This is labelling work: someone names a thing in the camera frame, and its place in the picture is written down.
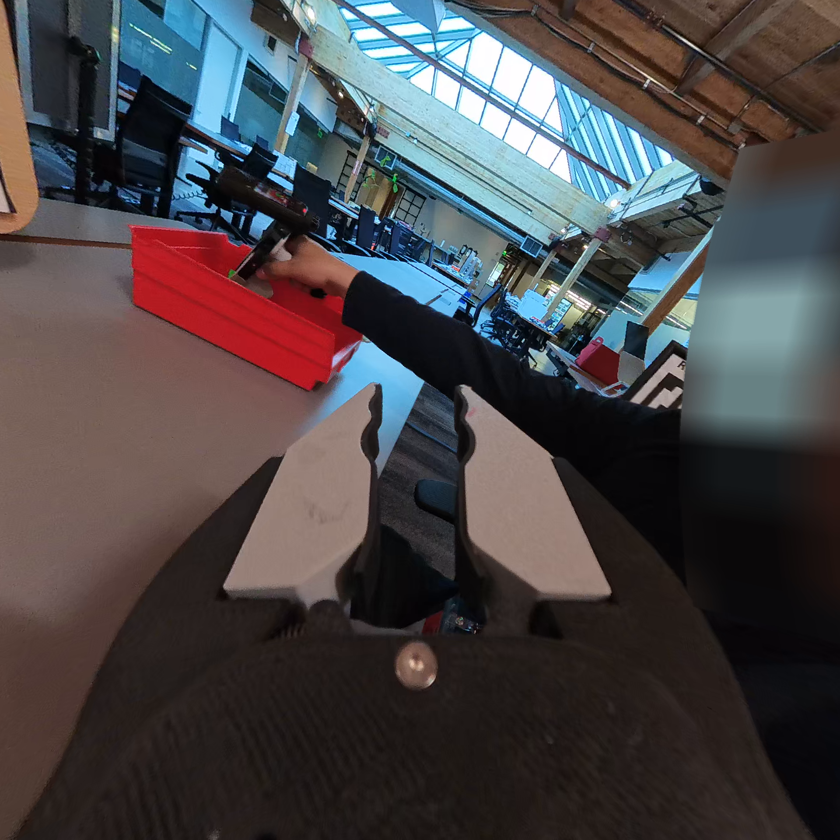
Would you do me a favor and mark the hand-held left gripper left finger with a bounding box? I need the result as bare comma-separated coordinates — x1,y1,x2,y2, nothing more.
223,382,384,608

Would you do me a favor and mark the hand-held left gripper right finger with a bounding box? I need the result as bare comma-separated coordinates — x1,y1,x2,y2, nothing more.
453,385,613,608

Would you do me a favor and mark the red plastic bin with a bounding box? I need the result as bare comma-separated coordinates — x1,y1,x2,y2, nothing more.
129,224,364,391

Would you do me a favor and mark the person's right forearm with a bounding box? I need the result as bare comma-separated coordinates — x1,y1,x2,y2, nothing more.
341,270,683,500

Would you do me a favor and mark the person's right hand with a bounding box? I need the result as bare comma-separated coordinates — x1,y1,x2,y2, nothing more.
258,235,361,299

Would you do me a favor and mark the black chair armrest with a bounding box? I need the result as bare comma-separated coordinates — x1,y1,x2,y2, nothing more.
415,479,457,526

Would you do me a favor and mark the black office chair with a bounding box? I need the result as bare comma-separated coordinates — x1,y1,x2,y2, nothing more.
115,75,194,217

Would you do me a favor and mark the red bag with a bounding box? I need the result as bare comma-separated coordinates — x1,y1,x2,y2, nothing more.
574,336,621,388

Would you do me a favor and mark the black and white tag board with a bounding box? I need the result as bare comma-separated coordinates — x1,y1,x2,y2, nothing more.
626,341,686,411

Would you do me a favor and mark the grey panel on black stand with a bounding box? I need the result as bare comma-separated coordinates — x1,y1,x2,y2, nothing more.
13,0,122,142

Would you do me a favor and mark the blue cable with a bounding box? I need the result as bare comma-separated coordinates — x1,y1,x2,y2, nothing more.
403,420,457,454

